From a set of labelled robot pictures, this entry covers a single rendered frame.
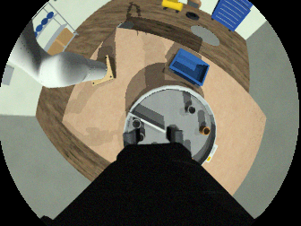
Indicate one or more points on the blue plastic crate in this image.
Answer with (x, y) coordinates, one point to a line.
(189, 67)

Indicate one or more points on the bronze bushing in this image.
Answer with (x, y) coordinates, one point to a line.
(207, 130)

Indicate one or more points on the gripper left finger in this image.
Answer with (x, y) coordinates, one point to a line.
(133, 137)

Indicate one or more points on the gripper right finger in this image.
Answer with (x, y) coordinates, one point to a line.
(174, 135)

